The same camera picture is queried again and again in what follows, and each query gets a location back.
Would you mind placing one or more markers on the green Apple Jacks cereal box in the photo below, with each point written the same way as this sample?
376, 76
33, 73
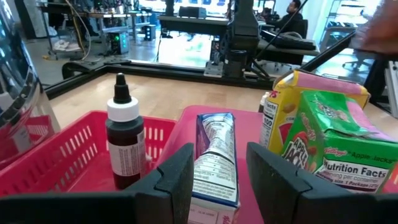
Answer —
342, 146

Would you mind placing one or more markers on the computer tower green lights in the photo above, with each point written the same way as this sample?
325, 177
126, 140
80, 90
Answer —
118, 43

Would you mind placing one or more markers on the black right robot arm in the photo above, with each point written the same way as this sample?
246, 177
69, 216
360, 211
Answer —
242, 31

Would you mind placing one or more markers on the blue Frosted Flakes cereal box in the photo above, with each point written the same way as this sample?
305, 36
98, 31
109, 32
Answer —
214, 155

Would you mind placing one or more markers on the small dye bottle white cap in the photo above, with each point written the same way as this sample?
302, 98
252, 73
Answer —
263, 99

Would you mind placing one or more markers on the dark office desk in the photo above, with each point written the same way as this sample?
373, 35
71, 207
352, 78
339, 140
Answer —
192, 25

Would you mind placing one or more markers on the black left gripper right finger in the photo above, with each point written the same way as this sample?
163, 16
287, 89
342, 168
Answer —
311, 205

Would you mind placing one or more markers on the red plastic basket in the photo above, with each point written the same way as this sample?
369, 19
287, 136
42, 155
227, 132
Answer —
62, 149

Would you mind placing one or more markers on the person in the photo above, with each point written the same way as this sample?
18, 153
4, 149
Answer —
289, 15

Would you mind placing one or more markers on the pink plastic tray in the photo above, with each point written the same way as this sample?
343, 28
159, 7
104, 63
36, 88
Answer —
248, 130

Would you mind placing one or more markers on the black aluminium table frame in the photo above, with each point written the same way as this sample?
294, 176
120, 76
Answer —
155, 70

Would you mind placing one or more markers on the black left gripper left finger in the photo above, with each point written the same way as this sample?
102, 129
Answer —
109, 208

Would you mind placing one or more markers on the yellow Corn Pops cereal box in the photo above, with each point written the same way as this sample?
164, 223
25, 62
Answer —
286, 105

